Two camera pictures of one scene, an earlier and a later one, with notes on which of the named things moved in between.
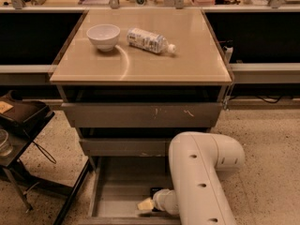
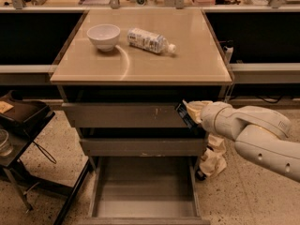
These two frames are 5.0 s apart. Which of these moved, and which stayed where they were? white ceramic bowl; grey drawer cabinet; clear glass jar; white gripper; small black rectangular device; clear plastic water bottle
Moved: small black rectangular device; white gripper
Stayed: white ceramic bowl; clear glass jar; clear plastic water bottle; grey drawer cabinet
